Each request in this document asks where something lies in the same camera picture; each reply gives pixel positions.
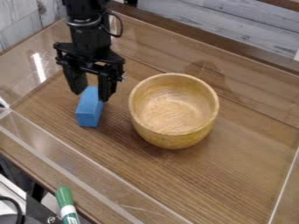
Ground clear acrylic corner bracket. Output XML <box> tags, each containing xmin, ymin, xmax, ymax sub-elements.
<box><xmin>108</xmin><ymin>13</ymin><xmax>118</xmax><ymax>36</ymax></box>

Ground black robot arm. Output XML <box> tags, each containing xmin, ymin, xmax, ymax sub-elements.
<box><xmin>54</xmin><ymin>0</ymin><xmax>126</xmax><ymax>102</ymax></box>

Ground clear acrylic tray wall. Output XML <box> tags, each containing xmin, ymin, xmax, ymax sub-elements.
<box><xmin>0</xmin><ymin>108</ymin><xmax>192</xmax><ymax>224</ymax></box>

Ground black cable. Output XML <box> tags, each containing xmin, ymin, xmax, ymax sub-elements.
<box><xmin>0</xmin><ymin>195</ymin><xmax>26</xmax><ymax>224</ymax></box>

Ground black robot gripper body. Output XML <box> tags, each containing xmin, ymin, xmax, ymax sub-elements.
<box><xmin>54</xmin><ymin>17</ymin><xmax>126</xmax><ymax>82</ymax></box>

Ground brown wooden bowl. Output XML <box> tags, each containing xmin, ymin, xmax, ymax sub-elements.
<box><xmin>128</xmin><ymin>73</ymin><xmax>220</xmax><ymax>150</ymax></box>

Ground blue rectangular block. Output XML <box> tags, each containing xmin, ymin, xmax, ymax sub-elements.
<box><xmin>75</xmin><ymin>86</ymin><xmax>104</xmax><ymax>127</ymax></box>

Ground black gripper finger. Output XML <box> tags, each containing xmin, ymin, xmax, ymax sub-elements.
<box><xmin>63</xmin><ymin>64</ymin><xmax>88</xmax><ymax>95</ymax></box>
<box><xmin>98</xmin><ymin>73</ymin><xmax>118</xmax><ymax>102</ymax></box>

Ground green white marker pen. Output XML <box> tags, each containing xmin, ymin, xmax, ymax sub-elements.
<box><xmin>55</xmin><ymin>186</ymin><xmax>80</xmax><ymax>224</ymax></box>

